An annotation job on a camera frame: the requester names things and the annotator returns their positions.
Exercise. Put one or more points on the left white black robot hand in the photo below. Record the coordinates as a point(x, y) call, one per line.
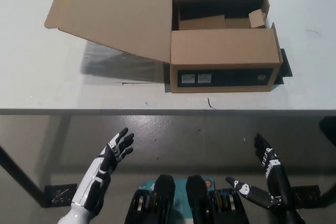
point(105, 163)

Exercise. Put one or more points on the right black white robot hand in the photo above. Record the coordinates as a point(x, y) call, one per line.
point(275, 179)

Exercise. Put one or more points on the brown cardboard box with lid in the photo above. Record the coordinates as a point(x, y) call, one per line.
point(223, 48)

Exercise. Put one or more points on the black teal robot body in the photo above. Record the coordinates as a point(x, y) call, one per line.
point(197, 197)

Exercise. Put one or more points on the black floor tape patch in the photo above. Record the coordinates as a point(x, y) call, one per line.
point(307, 193)
point(61, 193)

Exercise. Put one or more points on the black diagonal table leg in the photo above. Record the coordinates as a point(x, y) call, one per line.
point(23, 174)

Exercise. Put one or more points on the clear plastic sheet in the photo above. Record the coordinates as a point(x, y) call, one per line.
point(118, 69)

